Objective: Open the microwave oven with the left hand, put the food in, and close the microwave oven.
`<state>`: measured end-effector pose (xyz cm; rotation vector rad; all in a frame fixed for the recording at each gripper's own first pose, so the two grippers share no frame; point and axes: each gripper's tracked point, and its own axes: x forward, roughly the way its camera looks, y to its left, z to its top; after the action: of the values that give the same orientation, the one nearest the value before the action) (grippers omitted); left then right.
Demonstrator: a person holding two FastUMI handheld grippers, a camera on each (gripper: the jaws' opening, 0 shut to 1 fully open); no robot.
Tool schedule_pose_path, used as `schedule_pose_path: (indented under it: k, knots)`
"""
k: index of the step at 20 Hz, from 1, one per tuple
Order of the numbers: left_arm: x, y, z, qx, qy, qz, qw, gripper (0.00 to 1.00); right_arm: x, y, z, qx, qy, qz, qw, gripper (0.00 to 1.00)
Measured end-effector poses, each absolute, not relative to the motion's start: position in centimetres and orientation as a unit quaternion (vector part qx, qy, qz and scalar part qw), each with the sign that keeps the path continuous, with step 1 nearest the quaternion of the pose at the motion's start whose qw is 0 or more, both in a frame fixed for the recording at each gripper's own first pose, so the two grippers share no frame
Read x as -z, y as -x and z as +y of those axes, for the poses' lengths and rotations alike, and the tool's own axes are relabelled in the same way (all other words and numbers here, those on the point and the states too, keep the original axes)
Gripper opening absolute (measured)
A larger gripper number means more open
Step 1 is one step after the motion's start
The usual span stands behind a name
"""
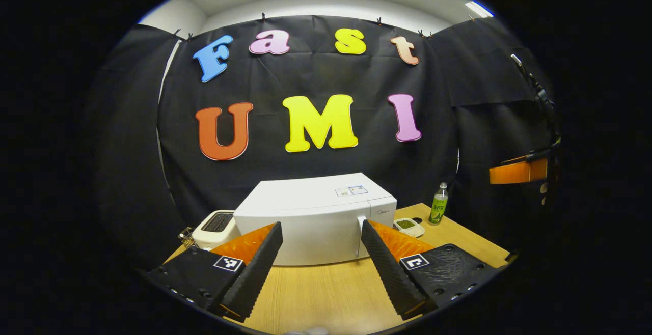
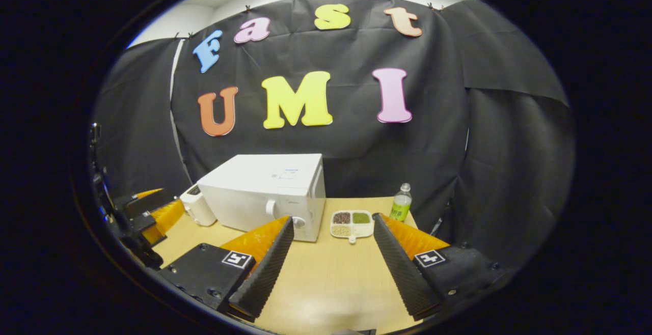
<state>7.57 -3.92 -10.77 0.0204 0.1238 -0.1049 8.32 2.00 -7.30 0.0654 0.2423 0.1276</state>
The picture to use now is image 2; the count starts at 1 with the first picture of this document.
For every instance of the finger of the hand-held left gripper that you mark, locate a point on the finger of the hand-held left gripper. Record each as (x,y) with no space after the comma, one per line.
(165,220)
(147,201)

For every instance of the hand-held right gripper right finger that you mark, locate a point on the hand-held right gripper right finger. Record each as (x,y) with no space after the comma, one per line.
(402,274)

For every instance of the white divided dish with beans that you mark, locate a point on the white divided dish with beans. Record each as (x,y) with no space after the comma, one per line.
(361,230)

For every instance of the white microwave oven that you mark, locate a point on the white microwave oven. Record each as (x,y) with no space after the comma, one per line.
(254,192)

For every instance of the green drink bottle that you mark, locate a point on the green drink bottle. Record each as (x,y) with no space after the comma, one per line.
(401,210)

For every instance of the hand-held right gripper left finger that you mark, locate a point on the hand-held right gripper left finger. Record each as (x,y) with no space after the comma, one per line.
(267,274)

